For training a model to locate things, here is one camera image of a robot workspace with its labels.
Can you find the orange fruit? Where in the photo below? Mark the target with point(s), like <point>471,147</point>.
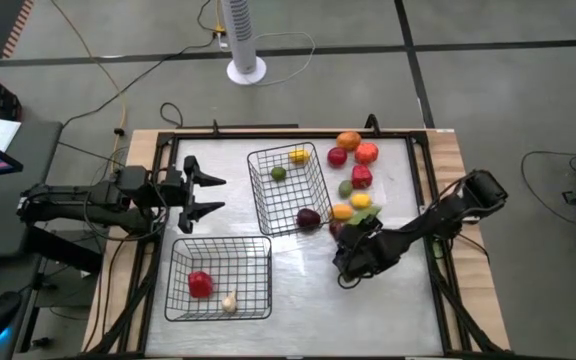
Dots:
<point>348,140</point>

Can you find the grey desk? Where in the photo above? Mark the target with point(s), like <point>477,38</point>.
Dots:
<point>28,150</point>

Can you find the white tower fan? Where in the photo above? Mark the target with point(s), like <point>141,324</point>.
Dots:
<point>242,35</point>

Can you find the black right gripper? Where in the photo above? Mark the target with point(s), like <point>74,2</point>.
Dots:
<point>360,252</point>

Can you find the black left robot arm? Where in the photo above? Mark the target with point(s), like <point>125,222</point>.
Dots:
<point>78,200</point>

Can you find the dark red sweet potato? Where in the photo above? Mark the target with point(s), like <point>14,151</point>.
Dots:
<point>335,229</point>

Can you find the black metal table frame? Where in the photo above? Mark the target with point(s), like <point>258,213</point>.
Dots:
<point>293,135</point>

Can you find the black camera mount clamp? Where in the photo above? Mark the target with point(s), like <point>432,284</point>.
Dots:
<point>371,124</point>
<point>214,127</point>

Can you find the green lime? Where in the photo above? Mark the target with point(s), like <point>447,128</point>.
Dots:
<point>345,188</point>
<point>278,173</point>

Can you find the green leafy vegetable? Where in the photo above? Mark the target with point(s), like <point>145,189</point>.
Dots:
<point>363,216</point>

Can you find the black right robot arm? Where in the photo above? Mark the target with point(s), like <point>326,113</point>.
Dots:
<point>443,210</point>

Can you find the dark purple plum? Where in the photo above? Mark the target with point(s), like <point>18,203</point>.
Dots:
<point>308,218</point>

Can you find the white garlic bulb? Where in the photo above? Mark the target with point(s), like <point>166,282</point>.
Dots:
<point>229,302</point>

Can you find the orange yellow mango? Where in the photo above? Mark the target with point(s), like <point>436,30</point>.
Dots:
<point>342,212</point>

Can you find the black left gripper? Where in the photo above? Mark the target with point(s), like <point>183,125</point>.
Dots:
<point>173,192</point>

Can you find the red apple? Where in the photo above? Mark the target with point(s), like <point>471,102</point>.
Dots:
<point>337,156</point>

